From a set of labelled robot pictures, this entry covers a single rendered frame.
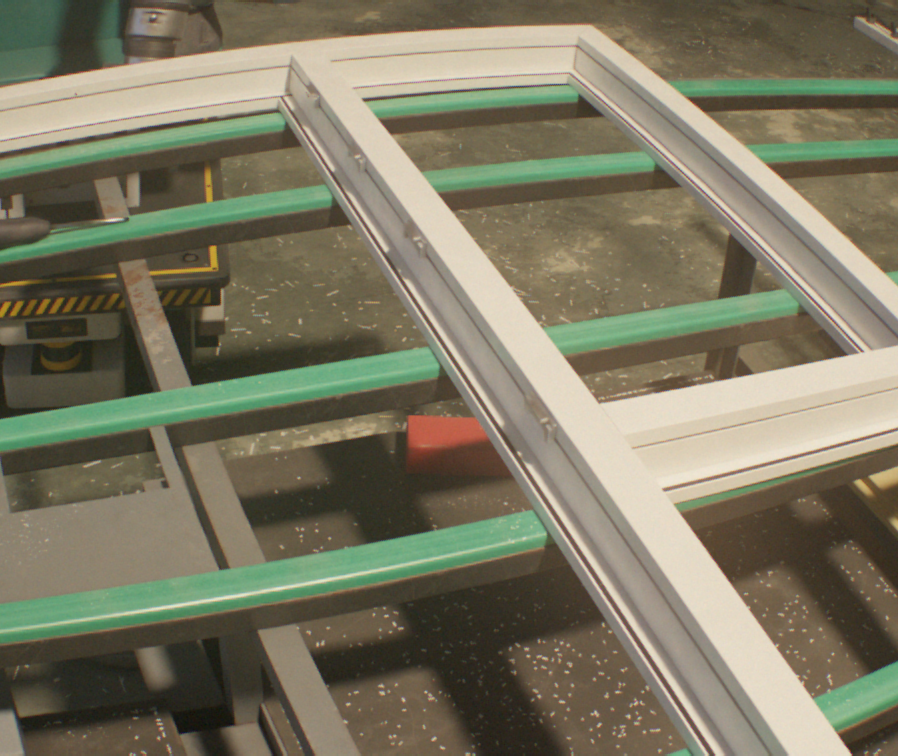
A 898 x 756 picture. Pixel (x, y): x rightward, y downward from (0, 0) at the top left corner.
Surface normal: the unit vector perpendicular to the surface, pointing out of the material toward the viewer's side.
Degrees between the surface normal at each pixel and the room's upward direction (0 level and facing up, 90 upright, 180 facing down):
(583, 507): 90
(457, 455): 90
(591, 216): 0
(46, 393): 90
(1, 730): 0
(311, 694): 0
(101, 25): 90
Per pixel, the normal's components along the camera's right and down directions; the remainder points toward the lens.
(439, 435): 0.07, -0.83
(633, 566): -0.93, 0.15
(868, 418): 0.36, 0.55
